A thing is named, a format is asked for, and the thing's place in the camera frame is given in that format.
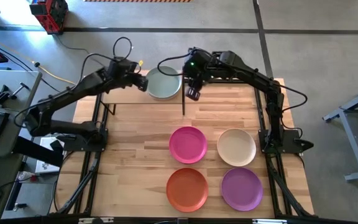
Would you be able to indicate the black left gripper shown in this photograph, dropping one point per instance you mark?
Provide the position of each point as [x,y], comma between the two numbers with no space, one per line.
[121,70]

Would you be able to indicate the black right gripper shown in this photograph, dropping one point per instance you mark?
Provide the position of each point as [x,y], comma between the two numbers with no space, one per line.
[197,67]

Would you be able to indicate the sage green plate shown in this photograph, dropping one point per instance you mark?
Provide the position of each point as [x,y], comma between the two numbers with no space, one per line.
[163,82]

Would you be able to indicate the pink plate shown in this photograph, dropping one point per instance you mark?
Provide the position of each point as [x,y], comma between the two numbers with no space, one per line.
[191,147]

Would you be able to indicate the cream plate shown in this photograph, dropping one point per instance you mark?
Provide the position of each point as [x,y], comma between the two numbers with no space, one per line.
[236,147]

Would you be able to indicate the orange plate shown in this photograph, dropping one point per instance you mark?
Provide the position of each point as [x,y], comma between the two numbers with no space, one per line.
[186,189]

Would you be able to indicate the purple plate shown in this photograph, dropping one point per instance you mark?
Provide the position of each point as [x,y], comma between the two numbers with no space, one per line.
[241,189]

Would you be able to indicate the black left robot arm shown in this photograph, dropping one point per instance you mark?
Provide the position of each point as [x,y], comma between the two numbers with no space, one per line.
[73,90]

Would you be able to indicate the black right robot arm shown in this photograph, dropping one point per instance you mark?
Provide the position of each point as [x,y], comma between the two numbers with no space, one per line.
[250,74]

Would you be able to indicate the red black power station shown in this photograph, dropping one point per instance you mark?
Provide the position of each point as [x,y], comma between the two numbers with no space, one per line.
[50,15]

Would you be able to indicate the grey metal clamp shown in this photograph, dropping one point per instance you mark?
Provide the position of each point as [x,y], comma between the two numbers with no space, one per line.
[19,90]

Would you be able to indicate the black flat bar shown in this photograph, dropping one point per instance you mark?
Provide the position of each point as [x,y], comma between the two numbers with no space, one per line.
[36,151]

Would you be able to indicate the white box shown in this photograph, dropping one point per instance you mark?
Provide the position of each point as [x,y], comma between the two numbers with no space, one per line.
[45,165]

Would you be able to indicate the clear plastic bottle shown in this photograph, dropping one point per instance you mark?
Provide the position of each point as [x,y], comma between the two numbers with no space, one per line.
[25,176]

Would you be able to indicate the black metal table frame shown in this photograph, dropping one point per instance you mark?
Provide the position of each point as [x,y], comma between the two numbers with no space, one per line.
[289,186]

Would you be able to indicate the silver metal bracket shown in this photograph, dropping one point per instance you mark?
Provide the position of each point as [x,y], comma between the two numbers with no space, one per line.
[269,221]
[85,220]

